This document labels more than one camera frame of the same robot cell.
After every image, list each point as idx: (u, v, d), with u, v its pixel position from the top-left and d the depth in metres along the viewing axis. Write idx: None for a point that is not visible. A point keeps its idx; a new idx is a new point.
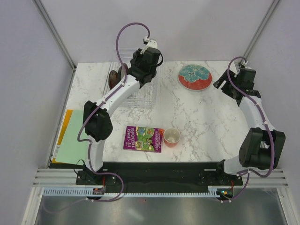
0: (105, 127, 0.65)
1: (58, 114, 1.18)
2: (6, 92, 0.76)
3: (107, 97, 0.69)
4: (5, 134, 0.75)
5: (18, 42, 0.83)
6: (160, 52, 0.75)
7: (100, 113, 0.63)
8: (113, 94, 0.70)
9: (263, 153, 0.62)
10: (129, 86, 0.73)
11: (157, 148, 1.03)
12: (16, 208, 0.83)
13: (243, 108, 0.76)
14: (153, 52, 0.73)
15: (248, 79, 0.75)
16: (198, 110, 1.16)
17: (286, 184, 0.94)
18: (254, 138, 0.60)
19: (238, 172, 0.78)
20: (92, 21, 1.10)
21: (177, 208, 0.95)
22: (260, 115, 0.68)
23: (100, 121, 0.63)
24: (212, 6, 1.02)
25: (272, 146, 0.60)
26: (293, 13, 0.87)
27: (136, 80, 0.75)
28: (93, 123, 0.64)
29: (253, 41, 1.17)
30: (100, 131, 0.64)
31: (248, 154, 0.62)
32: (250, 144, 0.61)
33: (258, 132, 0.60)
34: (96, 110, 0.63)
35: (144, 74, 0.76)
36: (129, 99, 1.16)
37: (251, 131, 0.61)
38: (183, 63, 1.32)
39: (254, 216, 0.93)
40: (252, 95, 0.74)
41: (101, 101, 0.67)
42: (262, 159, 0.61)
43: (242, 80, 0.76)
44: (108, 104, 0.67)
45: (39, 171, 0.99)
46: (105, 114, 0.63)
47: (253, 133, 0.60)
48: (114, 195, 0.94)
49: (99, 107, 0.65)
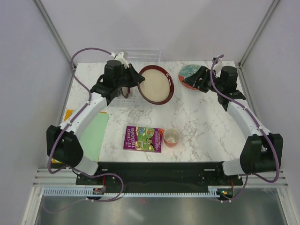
0: (73, 151, 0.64)
1: (58, 114, 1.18)
2: (6, 91, 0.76)
3: (71, 118, 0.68)
4: (5, 134, 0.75)
5: (18, 42, 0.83)
6: (119, 65, 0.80)
7: (66, 137, 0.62)
8: (78, 114, 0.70)
9: (265, 158, 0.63)
10: (95, 103, 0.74)
11: (157, 148, 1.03)
12: (16, 209, 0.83)
13: (231, 112, 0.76)
14: (113, 66, 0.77)
15: (232, 82, 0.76)
16: (198, 111, 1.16)
17: (286, 184, 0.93)
18: (254, 146, 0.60)
19: (238, 174, 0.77)
20: (92, 21, 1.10)
21: (177, 208, 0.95)
22: (253, 120, 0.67)
23: (67, 145, 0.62)
24: (212, 7, 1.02)
25: (273, 149, 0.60)
26: (293, 13, 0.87)
27: (102, 97, 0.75)
28: (60, 150, 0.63)
29: (253, 41, 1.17)
30: (69, 158, 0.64)
31: (251, 162, 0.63)
32: (251, 153, 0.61)
33: (257, 140, 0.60)
34: (62, 134, 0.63)
35: (110, 91, 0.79)
36: (129, 99, 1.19)
37: (250, 139, 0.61)
38: (183, 63, 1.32)
39: (253, 216, 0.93)
40: (237, 99, 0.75)
41: (66, 124, 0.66)
42: (266, 164, 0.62)
43: (226, 83, 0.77)
44: (74, 125, 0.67)
45: (39, 171, 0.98)
46: (72, 136, 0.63)
47: (252, 142, 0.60)
48: (114, 195, 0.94)
49: (64, 130, 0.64)
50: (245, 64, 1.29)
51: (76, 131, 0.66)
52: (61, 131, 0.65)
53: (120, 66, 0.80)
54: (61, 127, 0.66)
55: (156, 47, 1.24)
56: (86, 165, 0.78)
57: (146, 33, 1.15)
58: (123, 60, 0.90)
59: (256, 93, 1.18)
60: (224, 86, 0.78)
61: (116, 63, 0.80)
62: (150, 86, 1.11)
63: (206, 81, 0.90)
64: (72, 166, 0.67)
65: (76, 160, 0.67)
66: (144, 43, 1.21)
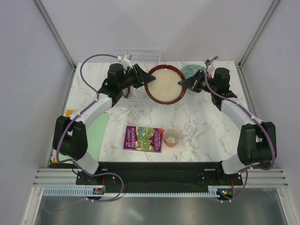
0: (80, 143, 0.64)
1: (58, 114, 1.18)
2: (6, 92, 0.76)
3: (81, 110, 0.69)
4: (5, 134, 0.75)
5: (18, 43, 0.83)
6: (121, 69, 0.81)
7: (75, 126, 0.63)
8: (87, 108, 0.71)
9: (261, 147, 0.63)
10: (103, 101, 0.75)
11: (157, 148, 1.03)
12: (16, 209, 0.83)
13: (225, 110, 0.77)
14: (116, 71, 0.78)
15: (224, 83, 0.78)
16: (198, 111, 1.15)
17: (286, 184, 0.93)
18: (249, 133, 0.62)
19: (239, 171, 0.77)
20: (92, 21, 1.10)
21: (177, 209, 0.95)
22: (244, 112, 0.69)
23: (76, 134, 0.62)
24: (212, 7, 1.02)
25: (267, 136, 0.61)
26: (293, 13, 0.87)
27: (109, 98, 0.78)
28: (68, 141, 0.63)
29: (253, 41, 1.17)
30: (77, 149, 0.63)
31: (248, 151, 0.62)
32: (246, 142, 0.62)
33: (251, 128, 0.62)
34: (71, 123, 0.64)
35: (115, 93, 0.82)
36: (129, 99, 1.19)
37: (244, 128, 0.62)
38: (183, 63, 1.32)
39: (254, 217, 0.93)
40: (229, 98, 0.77)
41: (76, 115, 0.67)
42: (263, 153, 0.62)
43: (218, 84, 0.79)
44: (83, 117, 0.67)
45: (39, 171, 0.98)
46: (81, 125, 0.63)
47: (247, 130, 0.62)
48: (114, 195, 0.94)
49: (74, 120, 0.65)
50: (245, 64, 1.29)
51: (85, 122, 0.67)
52: (70, 120, 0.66)
53: (122, 70, 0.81)
54: (71, 117, 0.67)
55: (156, 47, 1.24)
56: (88, 162, 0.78)
57: (146, 33, 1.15)
58: (127, 63, 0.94)
59: (256, 93, 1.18)
60: (217, 87, 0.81)
61: (118, 66, 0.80)
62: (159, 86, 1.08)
63: (201, 82, 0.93)
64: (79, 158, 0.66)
65: (82, 152, 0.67)
66: (144, 43, 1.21)
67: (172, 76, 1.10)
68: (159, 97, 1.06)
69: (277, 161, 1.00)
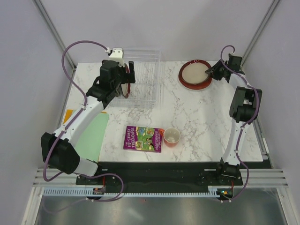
0: (68, 158, 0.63)
1: (58, 114, 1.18)
2: (5, 92, 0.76)
3: (66, 125, 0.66)
4: (5, 134, 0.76)
5: (18, 43, 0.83)
6: (115, 67, 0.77)
7: (61, 145, 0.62)
8: (73, 120, 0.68)
9: (247, 107, 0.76)
10: (91, 107, 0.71)
11: (157, 148, 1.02)
12: (16, 209, 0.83)
13: (231, 82, 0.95)
14: (108, 68, 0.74)
15: (236, 63, 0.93)
16: (198, 110, 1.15)
17: (286, 184, 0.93)
18: (240, 92, 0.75)
19: (236, 148, 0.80)
20: (92, 22, 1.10)
21: (177, 209, 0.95)
22: (243, 81, 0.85)
23: (63, 153, 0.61)
24: (212, 8, 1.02)
25: (256, 95, 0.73)
26: (293, 13, 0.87)
27: (99, 101, 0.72)
28: (56, 155, 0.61)
29: (253, 41, 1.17)
30: (65, 164, 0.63)
31: (236, 107, 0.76)
32: (236, 98, 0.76)
33: (243, 90, 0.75)
34: (56, 141, 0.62)
35: (106, 93, 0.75)
36: (130, 99, 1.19)
37: (237, 88, 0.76)
38: (183, 63, 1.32)
39: (254, 217, 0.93)
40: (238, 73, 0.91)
41: (61, 131, 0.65)
42: (247, 111, 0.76)
43: (230, 63, 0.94)
44: (69, 132, 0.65)
45: (39, 171, 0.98)
46: (67, 144, 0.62)
47: (239, 89, 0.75)
48: (114, 195, 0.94)
49: (59, 138, 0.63)
50: (245, 64, 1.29)
51: (71, 138, 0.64)
52: (56, 138, 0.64)
53: (116, 68, 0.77)
54: (56, 134, 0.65)
55: (156, 47, 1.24)
56: (86, 168, 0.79)
57: (146, 33, 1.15)
58: (119, 59, 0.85)
59: None
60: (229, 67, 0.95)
61: (112, 64, 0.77)
62: (191, 74, 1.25)
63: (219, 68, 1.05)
64: (69, 173, 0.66)
65: (71, 166, 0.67)
66: (144, 43, 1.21)
67: (201, 69, 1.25)
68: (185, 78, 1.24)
69: (277, 161, 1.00)
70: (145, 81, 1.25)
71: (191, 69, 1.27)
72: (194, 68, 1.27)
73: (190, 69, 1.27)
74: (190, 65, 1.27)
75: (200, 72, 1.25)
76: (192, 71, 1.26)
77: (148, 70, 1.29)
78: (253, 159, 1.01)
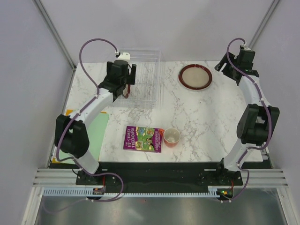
0: (81, 141, 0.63)
1: (58, 114, 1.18)
2: (5, 92, 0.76)
3: (80, 108, 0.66)
4: (5, 135, 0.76)
5: (18, 43, 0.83)
6: (126, 63, 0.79)
7: (75, 125, 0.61)
8: (87, 106, 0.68)
9: (258, 128, 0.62)
10: (103, 97, 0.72)
11: (157, 148, 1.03)
12: (15, 209, 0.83)
13: (242, 87, 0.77)
14: (121, 64, 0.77)
15: (247, 59, 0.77)
16: (198, 110, 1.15)
17: (286, 184, 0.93)
18: (251, 112, 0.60)
19: (237, 161, 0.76)
20: (92, 22, 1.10)
21: (177, 209, 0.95)
22: (258, 93, 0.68)
23: (77, 133, 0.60)
24: (212, 7, 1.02)
25: (269, 117, 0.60)
26: (293, 13, 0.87)
27: (110, 93, 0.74)
28: (69, 138, 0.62)
29: (253, 41, 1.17)
30: (77, 146, 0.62)
31: (245, 128, 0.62)
32: (246, 118, 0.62)
33: (255, 108, 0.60)
34: (71, 122, 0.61)
35: (116, 87, 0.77)
36: (129, 99, 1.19)
37: (248, 106, 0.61)
38: (183, 63, 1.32)
39: (254, 217, 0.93)
40: (251, 75, 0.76)
41: (75, 114, 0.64)
42: (258, 133, 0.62)
43: (241, 61, 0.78)
44: (83, 116, 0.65)
45: (39, 171, 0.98)
46: (81, 125, 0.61)
47: (251, 108, 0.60)
48: (113, 195, 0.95)
49: (73, 119, 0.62)
50: None
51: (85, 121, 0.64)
52: (70, 119, 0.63)
53: (127, 65, 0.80)
54: (71, 116, 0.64)
55: (156, 47, 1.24)
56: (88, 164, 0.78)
57: (146, 33, 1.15)
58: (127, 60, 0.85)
59: None
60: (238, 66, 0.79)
61: (123, 61, 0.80)
62: (190, 77, 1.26)
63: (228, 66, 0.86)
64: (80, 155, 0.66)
65: (82, 150, 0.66)
66: (144, 43, 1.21)
67: (201, 72, 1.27)
68: (184, 80, 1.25)
69: (278, 161, 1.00)
70: (145, 81, 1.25)
71: (190, 72, 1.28)
72: (193, 71, 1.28)
73: (190, 72, 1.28)
74: (190, 68, 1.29)
75: (200, 77, 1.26)
76: (192, 74, 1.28)
77: (148, 70, 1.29)
78: (253, 159, 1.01)
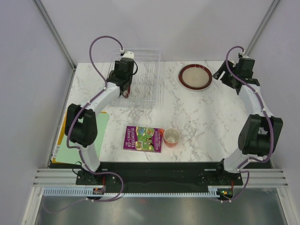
0: (90, 131, 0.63)
1: (58, 115, 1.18)
2: (5, 92, 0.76)
3: (90, 99, 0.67)
4: (5, 135, 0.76)
5: (18, 43, 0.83)
6: (132, 60, 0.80)
7: (86, 113, 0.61)
8: (96, 97, 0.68)
9: (260, 139, 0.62)
10: (111, 90, 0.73)
11: (157, 148, 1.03)
12: (16, 209, 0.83)
13: (242, 96, 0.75)
14: (127, 61, 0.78)
15: (247, 67, 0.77)
16: (198, 110, 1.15)
17: (286, 184, 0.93)
18: (253, 123, 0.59)
19: (238, 167, 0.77)
20: (92, 22, 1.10)
21: (177, 209, 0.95)
22: (259, 102, 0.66)
23: (87, 121, 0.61)
24: (212, 8, 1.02)
25: (271, 129, 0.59)
26: (293, 13, 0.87)
27: (117, 86, 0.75)
28: (79, 126, 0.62)
29: (253, 41, 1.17)
30: (86, 135, 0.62)
31: (247, 139, 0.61)
32: (248, 130, 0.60)
33: (257, 119, 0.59)
34: (82, 110, 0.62)
35: (123, 82, 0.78)
36: (129, 99, 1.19)
37: (250, 116, 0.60)
38: (183, 63, 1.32)
39: (254, 217, 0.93)
40: (251, 84, 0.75)
41: (86, 103, 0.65)
42: (260, 144, 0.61)
43: (241, 70, 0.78)
44: (93, 105, 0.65)
45: (39, 171, 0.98)
46: (92, 113, 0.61)
47: (252, 119, 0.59)
48: (113, 195, 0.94)
49: (84, 108, 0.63)
50: None
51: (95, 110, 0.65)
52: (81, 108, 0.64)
53: (134, 62, 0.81)
54: (81, 105, 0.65)
55: (156, 47, 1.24)
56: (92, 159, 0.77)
57: (146, 33, 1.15)
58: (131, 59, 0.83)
59: None
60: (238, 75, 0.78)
61: (130, 58, 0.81)
62: (190, 77, 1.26)
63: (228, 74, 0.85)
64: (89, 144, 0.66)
65: (91, 139, 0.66)
66: (144, 43, 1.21)
67: (200, 72, 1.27)
68: (184, 80, 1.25)
69: (277, 161, 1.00)
70: (145, 81, 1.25)
71: (190, 72, 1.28)
72: (193, 71, 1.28)
73: (190, 72, 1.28)
74: (190, 68, 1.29)
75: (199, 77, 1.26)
76: (192, 74, 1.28)
77: (148, 70, 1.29)
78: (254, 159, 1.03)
